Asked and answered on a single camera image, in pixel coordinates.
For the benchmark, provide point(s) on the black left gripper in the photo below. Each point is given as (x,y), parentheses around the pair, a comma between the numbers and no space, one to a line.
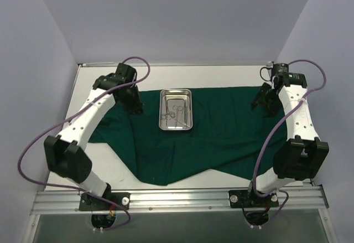
(133,102)

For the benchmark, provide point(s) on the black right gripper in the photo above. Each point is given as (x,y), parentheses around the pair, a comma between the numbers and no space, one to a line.
(264,102)

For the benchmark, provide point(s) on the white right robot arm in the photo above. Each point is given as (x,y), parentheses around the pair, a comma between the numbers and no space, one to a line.
(303,153)

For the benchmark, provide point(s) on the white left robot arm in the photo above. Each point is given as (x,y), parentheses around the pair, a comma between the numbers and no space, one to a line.
(65,152)

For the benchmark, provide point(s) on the steel surgical scissors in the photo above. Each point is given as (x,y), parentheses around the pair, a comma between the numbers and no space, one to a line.
(180,114)

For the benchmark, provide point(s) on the steel forceps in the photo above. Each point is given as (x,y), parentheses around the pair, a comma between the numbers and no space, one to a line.
(168,116)

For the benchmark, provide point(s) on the steel instrument tray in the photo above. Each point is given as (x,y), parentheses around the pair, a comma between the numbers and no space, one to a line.
(169,98)

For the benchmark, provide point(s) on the steel tweezers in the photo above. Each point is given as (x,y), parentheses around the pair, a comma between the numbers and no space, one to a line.
(186,114)

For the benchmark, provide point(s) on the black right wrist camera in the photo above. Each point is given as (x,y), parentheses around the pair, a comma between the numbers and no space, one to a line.
(280,69)

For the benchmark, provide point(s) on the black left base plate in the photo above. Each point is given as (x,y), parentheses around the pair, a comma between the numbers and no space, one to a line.
(115,201)

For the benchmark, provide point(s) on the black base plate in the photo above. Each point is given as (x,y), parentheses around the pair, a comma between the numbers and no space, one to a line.
(242,198)
(115,201)

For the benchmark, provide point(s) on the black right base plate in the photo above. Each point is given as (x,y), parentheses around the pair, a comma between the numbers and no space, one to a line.
(242,198)

